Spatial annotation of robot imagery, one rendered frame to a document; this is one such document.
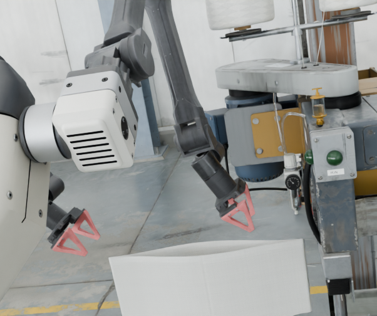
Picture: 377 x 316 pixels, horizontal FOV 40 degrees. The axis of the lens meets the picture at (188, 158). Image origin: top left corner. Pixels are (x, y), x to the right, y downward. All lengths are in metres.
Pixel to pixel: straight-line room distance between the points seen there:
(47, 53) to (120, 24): 5.73
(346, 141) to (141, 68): 0.39
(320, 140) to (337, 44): 0.56
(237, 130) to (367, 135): 0.48
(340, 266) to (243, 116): 0.51
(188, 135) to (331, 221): 0.37
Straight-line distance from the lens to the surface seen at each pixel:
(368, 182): 1.39
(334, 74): 1.13
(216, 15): 1.27
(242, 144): 1.43
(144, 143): 6.08
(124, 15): 1.02
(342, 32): 1.50
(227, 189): 1.21
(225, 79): 1.43
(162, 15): 1.23
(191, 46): 6.24
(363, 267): 1.72
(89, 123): 0.74
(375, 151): 1.06
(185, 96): 1.19
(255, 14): 1.26
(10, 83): 0.83
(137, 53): 0.91
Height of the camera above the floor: 1.59
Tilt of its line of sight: 16 degrees down
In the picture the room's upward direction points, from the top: 10 degrees counter-clockwise
